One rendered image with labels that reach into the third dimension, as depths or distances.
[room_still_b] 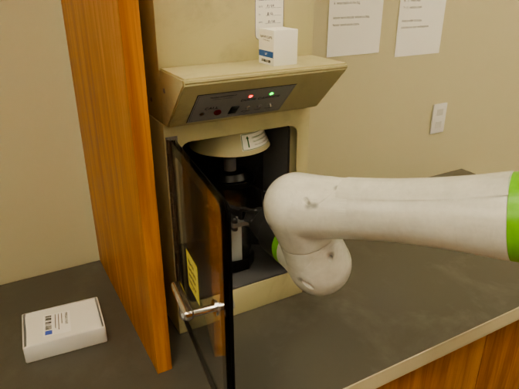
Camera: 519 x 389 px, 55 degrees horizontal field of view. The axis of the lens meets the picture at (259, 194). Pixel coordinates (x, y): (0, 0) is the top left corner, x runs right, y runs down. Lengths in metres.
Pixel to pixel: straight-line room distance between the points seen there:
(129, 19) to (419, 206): 0.48
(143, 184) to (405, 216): 0.42
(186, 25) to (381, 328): 0.75
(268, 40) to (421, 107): 1.11
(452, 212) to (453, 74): 1.40
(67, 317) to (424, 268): 0.89
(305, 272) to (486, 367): 0.75
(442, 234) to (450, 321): 0.59
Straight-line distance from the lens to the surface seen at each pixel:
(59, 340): 1.13
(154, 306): 0.96
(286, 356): 1.08
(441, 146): 2.08
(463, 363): 1.36
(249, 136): 1.03
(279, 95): 0.93
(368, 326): 1.17
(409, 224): 0.68
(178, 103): 0.83
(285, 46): 0.90
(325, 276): 0.83
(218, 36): 0.93
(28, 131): 1.32
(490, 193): 0.65
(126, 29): 0.78
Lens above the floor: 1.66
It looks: 24 degrees down
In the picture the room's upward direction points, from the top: straight up
